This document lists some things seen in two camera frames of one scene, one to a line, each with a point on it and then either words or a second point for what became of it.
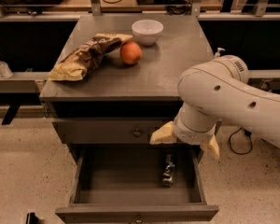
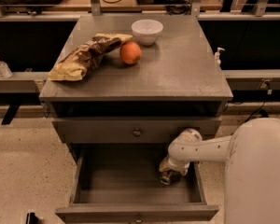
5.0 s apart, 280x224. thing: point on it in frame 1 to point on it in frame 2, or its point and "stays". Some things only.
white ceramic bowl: [147, 32] stays
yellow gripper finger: [165, 134] to [165, 165]
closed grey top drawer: [74, 131] stays
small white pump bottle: [217, 54] stays
